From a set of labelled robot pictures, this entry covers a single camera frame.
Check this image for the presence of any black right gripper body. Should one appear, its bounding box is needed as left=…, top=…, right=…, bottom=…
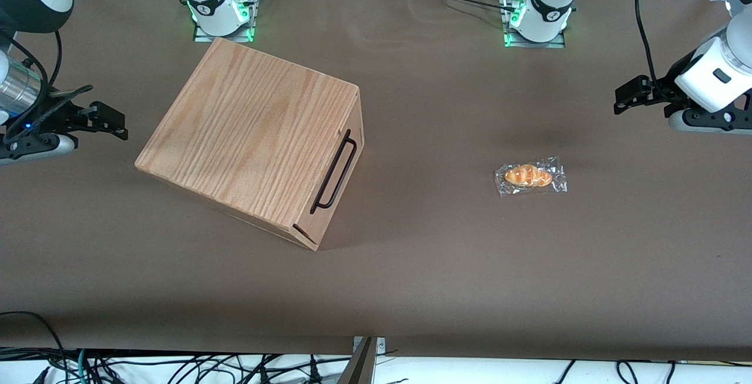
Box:
left=5, top=95, right=90, bottom=141

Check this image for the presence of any black metal drawer handle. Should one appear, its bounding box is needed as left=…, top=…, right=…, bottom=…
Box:
left=310, top=129, right=358, bottom=215

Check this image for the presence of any wooden drawer front panel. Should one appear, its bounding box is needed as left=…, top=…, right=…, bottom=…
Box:
left=292, top=86, right=365, bottom=251

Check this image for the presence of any light wooden drawer cabinet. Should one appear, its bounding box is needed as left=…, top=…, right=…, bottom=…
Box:
left=134, top=36, right=362, bottom=251

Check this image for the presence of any croissant in clear plastic bag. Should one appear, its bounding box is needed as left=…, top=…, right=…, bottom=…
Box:
left=495, top=157, right=569, bottom=198

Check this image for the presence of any brown paper table cover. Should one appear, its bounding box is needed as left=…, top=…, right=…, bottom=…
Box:
left=0, top=0, right=752, bottom=362

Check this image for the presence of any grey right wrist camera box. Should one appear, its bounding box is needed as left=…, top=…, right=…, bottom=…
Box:
left=0, top=133, right=78, bottom=166

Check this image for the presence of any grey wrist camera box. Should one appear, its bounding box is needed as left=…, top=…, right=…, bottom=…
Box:
left=668, top=108, right=752, bottom=136
left=0, top=133, right=78, bottom=166

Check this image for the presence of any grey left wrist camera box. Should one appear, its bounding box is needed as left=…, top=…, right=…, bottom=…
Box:
left=668, top=108, right=752, bottom=136

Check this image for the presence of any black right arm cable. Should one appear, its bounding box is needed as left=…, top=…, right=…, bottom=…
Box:
left=0, top=31, right=95, bottom=139

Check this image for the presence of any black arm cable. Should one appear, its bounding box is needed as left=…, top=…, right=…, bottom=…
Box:
left=633, top=0, right=667, bottom=98
left=0, top=31, right=95, bottom=139

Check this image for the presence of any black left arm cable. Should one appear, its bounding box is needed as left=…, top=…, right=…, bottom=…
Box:
left=633, top=0, right=667, bottom=98

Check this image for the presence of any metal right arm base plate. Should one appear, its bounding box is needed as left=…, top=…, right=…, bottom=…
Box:
left=193, top=0, right=257, bottom=43

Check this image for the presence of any black looped floor cable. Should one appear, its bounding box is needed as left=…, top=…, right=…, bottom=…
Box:
left=0, top=311, right=70, bottom=384

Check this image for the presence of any tangled black cable bundle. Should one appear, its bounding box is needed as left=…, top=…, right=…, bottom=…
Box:
left=88, top=350, right=353, bottom=384

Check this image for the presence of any dark grey camera pole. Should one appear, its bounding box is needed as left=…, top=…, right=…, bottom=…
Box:
left=337, top=337, right=378, bottom=384

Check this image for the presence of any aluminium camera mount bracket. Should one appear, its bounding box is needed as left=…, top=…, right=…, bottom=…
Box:
left=352, top=336, right=387, bottom=354

